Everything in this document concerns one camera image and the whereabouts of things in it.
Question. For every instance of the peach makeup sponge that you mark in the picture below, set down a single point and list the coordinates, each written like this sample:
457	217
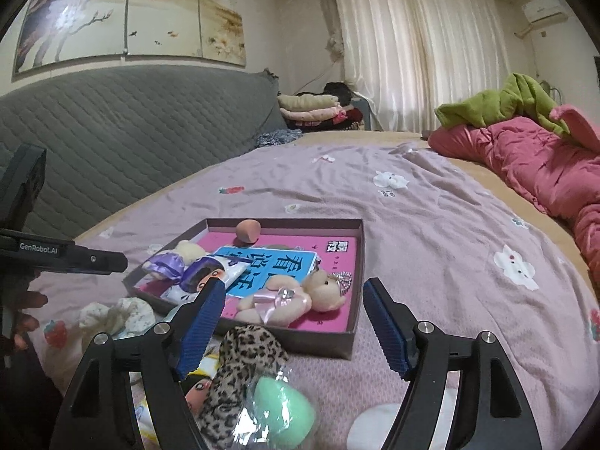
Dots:
248	230

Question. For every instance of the yellow cartoon tissue packet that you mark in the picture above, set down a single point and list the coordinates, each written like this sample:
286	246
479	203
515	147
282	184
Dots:
199	386

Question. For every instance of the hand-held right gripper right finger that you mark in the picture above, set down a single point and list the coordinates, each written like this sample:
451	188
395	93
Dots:
386	328

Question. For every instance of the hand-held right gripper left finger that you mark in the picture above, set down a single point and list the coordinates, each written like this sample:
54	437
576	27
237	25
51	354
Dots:
204	323

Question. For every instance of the black garment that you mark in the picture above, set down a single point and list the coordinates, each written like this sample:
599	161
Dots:
338	90

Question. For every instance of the green cloth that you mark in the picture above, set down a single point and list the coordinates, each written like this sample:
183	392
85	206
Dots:
515	98

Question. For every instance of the person's left hand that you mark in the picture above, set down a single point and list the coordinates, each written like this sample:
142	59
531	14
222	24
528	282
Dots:
28	300

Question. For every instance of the green makeup sponge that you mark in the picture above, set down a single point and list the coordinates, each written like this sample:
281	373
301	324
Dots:
281	398

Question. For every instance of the blue patterned cloth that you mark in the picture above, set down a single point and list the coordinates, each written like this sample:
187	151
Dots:
276	138

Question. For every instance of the grey cardboard box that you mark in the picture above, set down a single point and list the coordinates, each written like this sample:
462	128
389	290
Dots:
304	342

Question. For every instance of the pink book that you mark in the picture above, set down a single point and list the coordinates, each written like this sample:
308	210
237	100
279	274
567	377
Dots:
337	281

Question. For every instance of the purple cartoon tissue packet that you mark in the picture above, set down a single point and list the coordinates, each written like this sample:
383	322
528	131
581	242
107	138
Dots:
206	274

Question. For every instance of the dark flat object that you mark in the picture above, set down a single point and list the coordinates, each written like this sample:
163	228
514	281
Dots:
427	133

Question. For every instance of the person's left forearm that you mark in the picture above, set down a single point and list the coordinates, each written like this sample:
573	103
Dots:
23	408

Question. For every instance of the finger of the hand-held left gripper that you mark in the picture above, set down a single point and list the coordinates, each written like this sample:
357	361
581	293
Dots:
101	260

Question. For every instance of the floral wall painting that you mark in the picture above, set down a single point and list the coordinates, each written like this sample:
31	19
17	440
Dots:
140	9

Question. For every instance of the white curtain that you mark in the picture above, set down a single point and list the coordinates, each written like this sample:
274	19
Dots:
422	56

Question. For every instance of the purple printed bedsheet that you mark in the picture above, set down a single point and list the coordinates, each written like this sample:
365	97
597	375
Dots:
445	243

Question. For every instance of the grey quilted headboard cover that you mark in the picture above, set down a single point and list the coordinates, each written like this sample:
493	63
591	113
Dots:
140	126

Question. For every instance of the stack of folded clothes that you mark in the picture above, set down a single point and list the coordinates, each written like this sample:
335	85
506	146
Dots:
304	103

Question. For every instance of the teddy bear purple dress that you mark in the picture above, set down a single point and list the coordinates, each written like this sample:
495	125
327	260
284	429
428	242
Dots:
190	249

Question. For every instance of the white air conditioner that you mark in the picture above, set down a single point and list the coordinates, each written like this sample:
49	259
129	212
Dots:
543	9

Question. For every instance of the cream floral scrunchie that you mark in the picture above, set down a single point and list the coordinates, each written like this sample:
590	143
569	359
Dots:
136	314

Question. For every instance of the teddy bear pink dress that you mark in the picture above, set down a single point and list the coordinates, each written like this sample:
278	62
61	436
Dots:
323	293

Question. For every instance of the pink quilt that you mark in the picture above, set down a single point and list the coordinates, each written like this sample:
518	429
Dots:
539	159

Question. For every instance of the leopard print scrunchie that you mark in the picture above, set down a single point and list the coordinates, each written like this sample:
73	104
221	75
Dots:
248	347

